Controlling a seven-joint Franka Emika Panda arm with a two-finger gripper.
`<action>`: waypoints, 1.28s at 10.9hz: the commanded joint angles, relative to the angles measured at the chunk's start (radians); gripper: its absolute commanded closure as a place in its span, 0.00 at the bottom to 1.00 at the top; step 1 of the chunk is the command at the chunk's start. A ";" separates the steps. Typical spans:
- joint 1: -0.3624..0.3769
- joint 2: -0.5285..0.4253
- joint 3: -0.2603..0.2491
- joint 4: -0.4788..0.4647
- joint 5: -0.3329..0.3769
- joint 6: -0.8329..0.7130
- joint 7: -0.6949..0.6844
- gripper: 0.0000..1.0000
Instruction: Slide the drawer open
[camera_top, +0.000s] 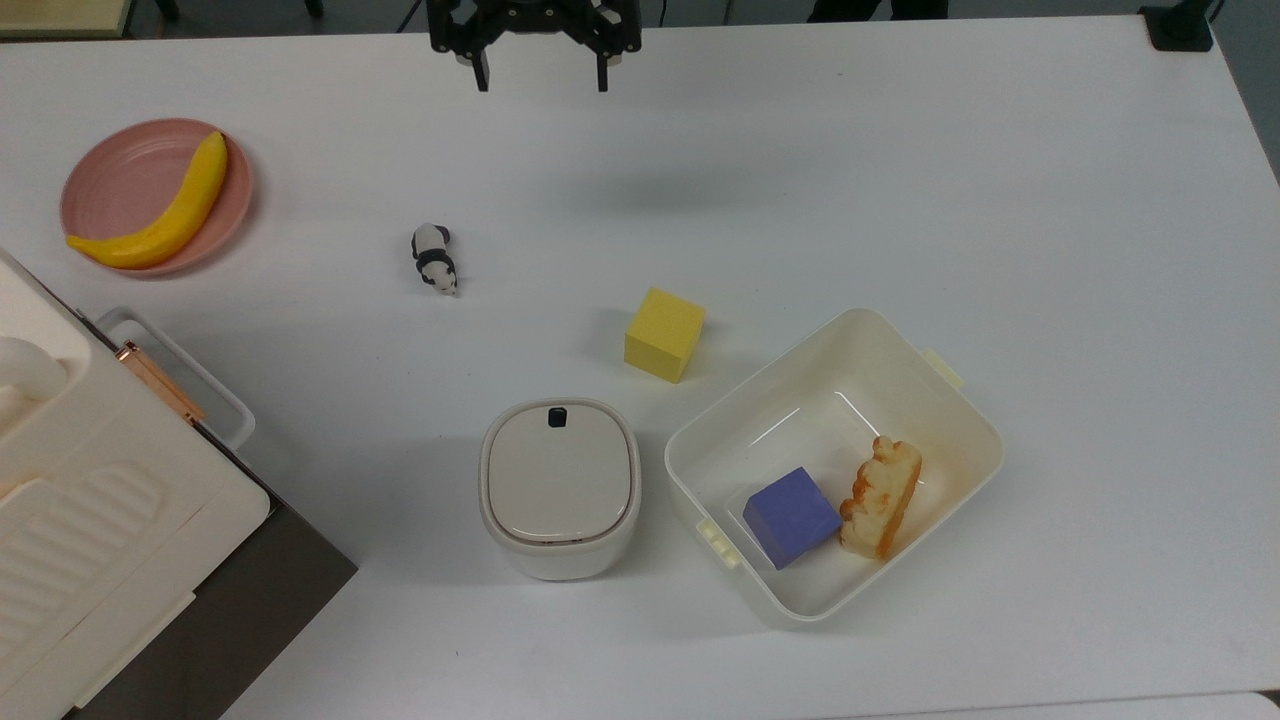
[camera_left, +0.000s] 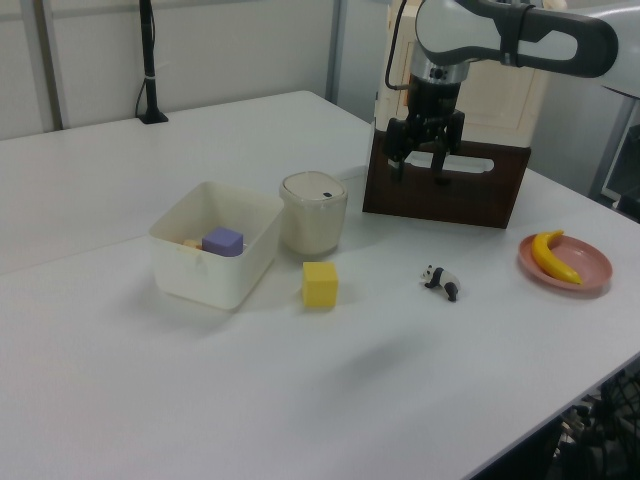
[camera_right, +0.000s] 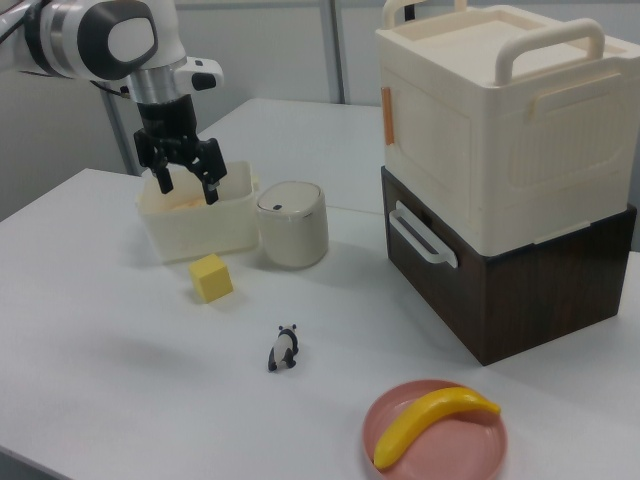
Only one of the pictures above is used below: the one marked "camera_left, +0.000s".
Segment pink round plate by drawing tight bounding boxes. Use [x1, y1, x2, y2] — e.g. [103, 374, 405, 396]
[517, 233, 614, 300]

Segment white open plastic bin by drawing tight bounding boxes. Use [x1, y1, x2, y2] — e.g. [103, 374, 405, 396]
[148, 180, 284, 314]

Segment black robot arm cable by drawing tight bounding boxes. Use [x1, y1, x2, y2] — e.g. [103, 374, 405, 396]
[384, 0, 413, 93]

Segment black mesh chair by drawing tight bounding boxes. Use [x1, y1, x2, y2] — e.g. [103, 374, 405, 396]
[547, 349, 640, 480]

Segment cream round lidded canister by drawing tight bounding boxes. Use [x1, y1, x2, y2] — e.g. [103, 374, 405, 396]
[278, 171, 350, 257]

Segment grey metal frame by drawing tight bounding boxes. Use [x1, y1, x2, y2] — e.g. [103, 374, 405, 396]
[587, 83, 640, 224]

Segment brown drawer with white handle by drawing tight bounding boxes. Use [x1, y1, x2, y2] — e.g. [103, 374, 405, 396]
[366, 123, 533, 197]

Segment yellow foam cube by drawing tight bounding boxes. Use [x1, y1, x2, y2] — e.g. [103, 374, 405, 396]
[301, 260, 340, 309]

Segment cream plastic box with handles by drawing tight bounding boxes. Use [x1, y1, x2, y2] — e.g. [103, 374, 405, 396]
[373, 0, 551, 149]

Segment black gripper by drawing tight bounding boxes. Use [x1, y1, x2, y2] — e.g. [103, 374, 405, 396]
[386, 77, 467, 186]

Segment dark brown wooden cabinet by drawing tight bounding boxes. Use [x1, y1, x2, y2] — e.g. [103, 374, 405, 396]
[362, 122, 533, 231]

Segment purple foam cube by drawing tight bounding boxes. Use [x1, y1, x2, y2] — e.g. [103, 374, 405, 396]
[201, 226, 246, 259]

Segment small panda figurine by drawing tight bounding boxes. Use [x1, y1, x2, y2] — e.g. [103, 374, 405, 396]
[419, 264, 462, 303]

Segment black pole stand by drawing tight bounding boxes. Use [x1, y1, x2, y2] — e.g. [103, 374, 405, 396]
[135, 0, 170, 125]

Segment yellow toy banana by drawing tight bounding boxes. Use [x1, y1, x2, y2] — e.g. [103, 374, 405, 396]
[530, 229, 585, 287]

